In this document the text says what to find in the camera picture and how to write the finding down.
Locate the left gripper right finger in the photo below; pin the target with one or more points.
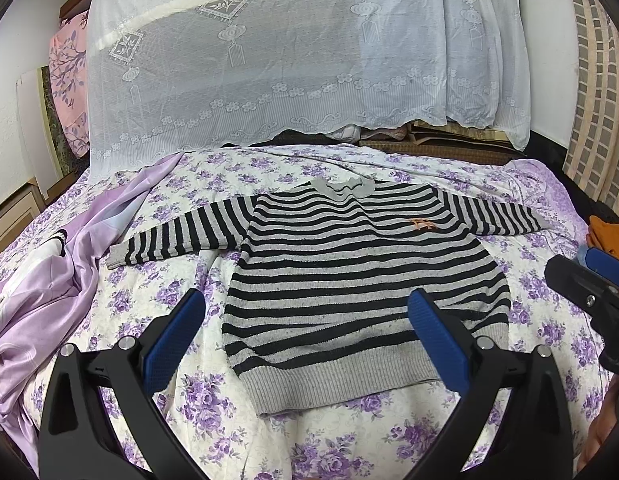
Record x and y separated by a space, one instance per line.
534 438

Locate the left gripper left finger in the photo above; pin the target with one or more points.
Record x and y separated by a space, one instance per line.
77 439

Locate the black grey striped sweater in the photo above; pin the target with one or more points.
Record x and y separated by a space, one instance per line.
316 307

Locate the blue folded cloth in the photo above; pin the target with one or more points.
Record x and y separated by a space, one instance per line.
581 255

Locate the orange folded cloth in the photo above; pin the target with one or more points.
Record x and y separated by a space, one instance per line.
603 235

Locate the purple floral bed quilt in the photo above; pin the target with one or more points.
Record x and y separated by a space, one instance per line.
380 436

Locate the beige checked curtain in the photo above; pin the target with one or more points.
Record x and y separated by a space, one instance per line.
592 160

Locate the lilac satin sheet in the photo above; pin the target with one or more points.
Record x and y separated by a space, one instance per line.
51 291

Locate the brown woven mat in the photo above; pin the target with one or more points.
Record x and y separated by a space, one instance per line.
480 146

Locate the pink floral pillow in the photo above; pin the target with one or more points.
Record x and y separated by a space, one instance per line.
68 81

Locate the white lace cover cloth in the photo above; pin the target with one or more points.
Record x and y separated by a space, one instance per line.
166 76

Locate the framed picture against wall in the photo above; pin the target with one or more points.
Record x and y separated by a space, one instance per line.
64 155

